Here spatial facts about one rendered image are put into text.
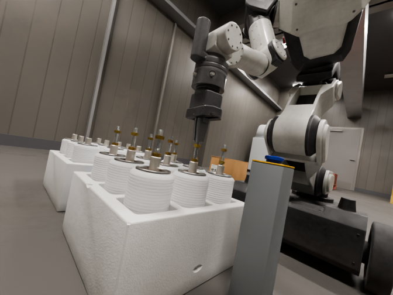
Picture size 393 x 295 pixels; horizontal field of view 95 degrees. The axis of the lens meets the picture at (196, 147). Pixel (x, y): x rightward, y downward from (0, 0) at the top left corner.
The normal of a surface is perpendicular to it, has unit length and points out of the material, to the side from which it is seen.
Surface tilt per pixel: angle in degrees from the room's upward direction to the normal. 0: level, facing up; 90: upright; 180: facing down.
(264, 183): 90
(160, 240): 90
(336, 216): 45
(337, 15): 129
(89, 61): 90
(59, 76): 90
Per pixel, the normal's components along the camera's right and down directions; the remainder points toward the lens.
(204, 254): 0.70, 0.11
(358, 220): -0.34, -0.79
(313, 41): -0.33, 0.55
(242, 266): -0.69, -0.14
